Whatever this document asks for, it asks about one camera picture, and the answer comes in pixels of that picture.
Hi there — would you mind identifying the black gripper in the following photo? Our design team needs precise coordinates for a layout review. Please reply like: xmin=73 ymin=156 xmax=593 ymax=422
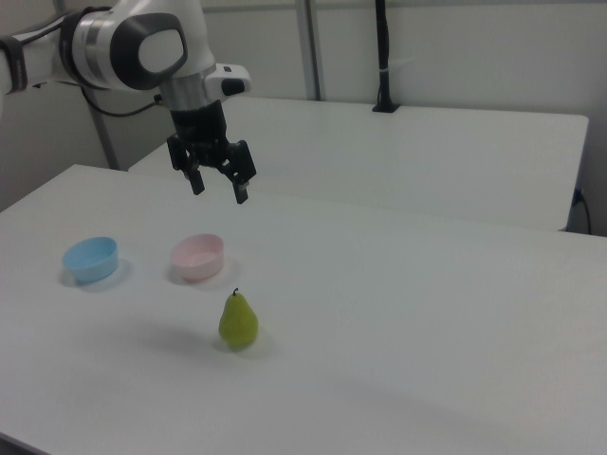
xmin=166 ymin=100 xmax=258 ymax=206

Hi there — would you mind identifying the green pear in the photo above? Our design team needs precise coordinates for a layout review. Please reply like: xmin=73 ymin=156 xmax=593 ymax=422
xmin=217 ymin=287 xmax=260 ymax=353

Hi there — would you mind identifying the pink plastic bowl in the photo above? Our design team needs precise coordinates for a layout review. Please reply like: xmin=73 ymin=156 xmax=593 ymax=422
xmin=169 ymin=232 xmax=226 ymax=284

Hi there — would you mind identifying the blue plastic bowl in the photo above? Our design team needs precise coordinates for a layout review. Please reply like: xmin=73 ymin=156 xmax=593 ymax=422
xmin=62 ymin=236 xmax=120 ymax=285

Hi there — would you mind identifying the white table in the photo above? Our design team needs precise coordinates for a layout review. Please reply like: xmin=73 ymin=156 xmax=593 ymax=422
xmin=127 ymin=96 xmax=590 ymax=232

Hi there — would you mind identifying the black pole with clamp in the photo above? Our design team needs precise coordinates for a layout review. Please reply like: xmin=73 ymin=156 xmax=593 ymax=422
xmin=372 ymin=0 xmax=402 ymax=114

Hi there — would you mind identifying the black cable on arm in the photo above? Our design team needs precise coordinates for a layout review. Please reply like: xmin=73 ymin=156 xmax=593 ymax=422
xmin=80 ymin=84 xmax=165 ymax=118

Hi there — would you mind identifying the black cable at wall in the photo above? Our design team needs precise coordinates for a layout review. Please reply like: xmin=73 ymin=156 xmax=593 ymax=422
xmin=573 ymin=188 xmax=594 ymax=234

